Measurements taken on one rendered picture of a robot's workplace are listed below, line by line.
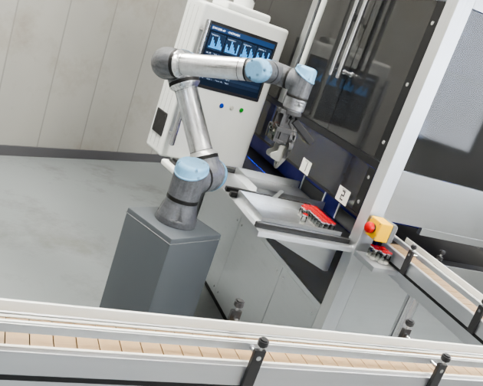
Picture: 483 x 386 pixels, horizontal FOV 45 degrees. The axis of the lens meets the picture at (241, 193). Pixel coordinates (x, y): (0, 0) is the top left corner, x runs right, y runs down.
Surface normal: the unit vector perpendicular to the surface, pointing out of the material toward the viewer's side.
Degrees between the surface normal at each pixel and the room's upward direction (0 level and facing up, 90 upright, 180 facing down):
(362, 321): 90
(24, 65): 90
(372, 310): 90
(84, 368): 90
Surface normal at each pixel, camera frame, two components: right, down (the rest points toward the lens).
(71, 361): 0.33, 0.37
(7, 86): 0.70, 0.42
